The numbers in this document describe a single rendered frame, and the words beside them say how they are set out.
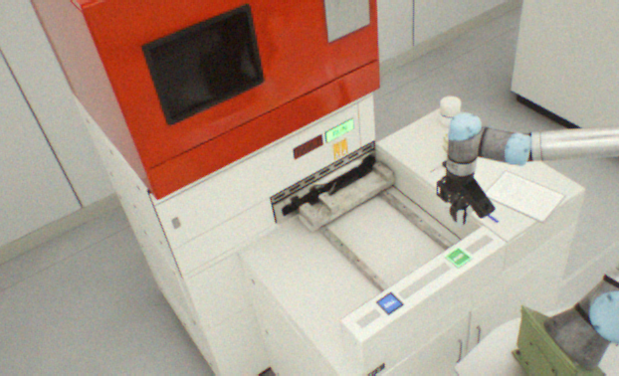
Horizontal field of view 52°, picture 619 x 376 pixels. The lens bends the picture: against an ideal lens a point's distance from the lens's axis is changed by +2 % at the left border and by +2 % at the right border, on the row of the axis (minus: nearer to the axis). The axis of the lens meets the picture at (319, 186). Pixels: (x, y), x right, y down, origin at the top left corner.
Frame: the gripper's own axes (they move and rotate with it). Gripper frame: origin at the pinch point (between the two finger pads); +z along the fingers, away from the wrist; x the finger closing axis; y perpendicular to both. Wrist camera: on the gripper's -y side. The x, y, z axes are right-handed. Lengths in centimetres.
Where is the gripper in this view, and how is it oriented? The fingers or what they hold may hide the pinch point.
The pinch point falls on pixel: (462, 225)
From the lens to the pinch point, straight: 178.3
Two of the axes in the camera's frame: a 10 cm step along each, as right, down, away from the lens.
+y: -5.7, -5.2, 6.4
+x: -8.2, 4.5, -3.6
